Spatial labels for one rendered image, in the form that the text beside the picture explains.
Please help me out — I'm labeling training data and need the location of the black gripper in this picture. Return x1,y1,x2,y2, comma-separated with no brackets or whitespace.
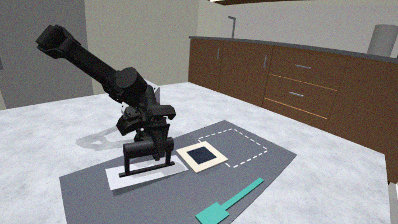
134,99,176,161

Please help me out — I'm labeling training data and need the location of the cream square tile with dark blue centre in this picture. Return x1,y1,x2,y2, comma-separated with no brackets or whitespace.
176,141,228,173

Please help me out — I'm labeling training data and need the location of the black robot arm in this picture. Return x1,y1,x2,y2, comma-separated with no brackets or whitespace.
36,24,156,136

